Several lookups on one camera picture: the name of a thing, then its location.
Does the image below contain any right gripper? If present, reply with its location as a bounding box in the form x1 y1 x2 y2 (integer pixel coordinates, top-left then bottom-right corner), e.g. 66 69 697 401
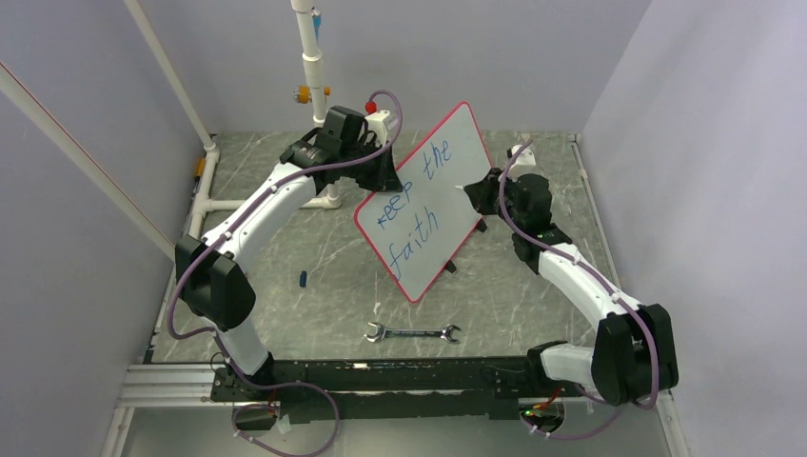
465 169 525 232

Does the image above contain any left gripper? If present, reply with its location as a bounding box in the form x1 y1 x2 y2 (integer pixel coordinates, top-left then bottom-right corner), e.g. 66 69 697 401
342 140 403 194

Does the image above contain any pink framed whiteboard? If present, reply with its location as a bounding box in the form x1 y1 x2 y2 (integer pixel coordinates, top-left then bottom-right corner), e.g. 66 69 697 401
354 102 492 303

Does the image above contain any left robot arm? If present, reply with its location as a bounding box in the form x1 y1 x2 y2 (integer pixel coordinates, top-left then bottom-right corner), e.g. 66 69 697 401
175 106 403 400

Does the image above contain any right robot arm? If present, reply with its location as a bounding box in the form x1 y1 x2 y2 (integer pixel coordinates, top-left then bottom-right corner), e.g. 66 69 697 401
463 168 679 406

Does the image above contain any silver open end wrench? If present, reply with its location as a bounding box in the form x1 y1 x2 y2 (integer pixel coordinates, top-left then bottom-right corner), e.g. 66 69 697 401
364 322 462 344

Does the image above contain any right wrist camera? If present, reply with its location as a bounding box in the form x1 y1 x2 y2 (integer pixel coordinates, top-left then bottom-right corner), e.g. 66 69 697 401
506 144 536 180

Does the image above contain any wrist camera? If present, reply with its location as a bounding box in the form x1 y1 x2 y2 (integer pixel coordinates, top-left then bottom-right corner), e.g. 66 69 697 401
364 101 401 148
506 144 536 180

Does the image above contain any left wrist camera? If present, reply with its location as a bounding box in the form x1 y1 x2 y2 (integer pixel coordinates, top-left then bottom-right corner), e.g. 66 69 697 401
364 101 401 148

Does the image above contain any white PVC pipe frame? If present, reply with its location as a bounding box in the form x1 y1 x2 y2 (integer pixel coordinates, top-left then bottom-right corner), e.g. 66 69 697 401
1 1 328 259

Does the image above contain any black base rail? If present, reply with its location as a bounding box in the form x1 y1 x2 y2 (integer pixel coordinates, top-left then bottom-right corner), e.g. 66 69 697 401
209 356 580 425

